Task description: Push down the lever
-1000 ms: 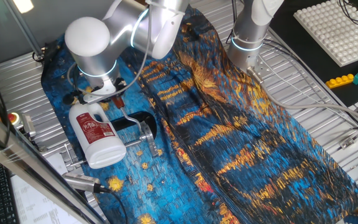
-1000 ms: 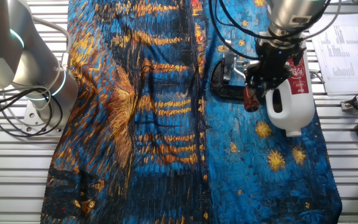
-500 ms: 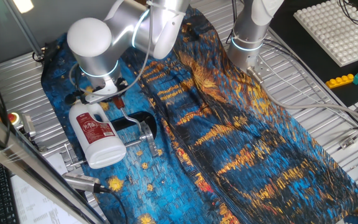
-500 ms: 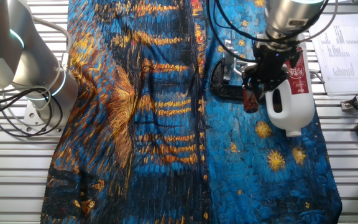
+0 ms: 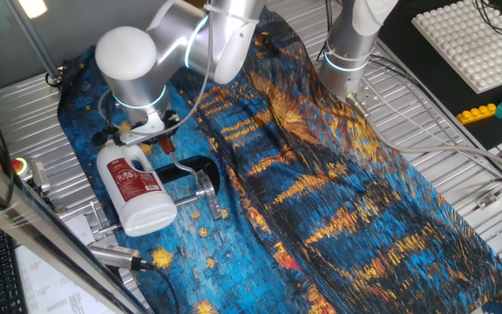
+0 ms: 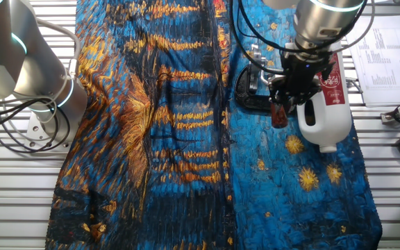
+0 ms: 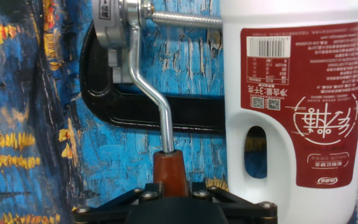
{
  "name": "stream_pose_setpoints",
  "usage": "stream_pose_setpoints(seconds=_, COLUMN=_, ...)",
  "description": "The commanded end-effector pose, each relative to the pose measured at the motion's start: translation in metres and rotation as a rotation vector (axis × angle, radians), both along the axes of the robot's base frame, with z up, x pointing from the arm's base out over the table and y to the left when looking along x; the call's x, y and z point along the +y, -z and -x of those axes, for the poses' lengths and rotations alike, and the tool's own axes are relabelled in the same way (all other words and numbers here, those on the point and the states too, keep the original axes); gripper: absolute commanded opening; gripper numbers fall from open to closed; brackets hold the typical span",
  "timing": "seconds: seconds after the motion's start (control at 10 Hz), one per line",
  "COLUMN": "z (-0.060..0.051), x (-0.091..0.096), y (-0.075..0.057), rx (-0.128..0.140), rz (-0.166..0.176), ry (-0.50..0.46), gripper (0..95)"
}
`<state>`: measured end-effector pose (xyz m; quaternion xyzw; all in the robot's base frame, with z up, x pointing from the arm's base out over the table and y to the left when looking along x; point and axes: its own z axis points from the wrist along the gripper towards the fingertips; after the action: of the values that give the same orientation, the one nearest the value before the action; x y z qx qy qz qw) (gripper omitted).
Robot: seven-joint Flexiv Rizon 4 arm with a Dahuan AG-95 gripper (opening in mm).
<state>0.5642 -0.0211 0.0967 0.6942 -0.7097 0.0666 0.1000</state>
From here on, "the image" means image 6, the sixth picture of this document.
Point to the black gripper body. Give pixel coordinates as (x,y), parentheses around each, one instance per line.
(304,73)

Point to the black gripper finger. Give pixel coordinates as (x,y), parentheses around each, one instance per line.
(278,90)
(306,95)

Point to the black C-clamp silver screw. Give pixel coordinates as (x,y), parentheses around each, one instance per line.
(252,99)

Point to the white bottle red label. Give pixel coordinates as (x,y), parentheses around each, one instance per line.
(328,121)

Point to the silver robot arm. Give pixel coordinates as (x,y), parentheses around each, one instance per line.
(5,52)

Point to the printed paper sheet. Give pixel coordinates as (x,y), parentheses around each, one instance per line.
(384,45)

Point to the blue starry painting cloth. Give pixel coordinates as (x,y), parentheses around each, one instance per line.
(186,139)

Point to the silver lever bracket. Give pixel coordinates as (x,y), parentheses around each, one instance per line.
(255,74)

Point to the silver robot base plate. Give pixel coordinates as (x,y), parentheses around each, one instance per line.
(35,133)

